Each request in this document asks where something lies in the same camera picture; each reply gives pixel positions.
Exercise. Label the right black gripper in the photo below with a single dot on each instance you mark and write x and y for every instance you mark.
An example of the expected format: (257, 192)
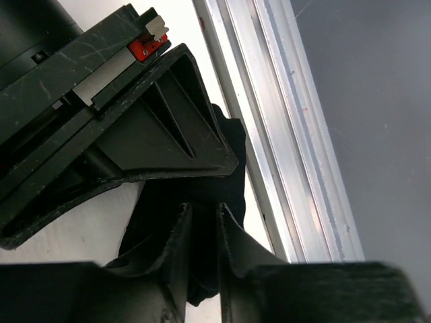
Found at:
(48, 63)

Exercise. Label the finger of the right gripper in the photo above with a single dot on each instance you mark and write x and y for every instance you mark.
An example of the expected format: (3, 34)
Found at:
(160, 125)

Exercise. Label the black underwear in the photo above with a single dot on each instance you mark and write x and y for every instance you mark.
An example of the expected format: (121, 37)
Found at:
(159, 197)

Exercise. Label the aluminium mounting rail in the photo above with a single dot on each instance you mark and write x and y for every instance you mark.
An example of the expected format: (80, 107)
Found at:
(261, 65)

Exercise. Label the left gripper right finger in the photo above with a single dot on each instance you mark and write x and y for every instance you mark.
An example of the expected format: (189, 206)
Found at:
(239, 256)

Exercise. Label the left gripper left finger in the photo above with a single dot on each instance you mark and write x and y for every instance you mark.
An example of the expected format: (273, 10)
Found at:
(146, 284)

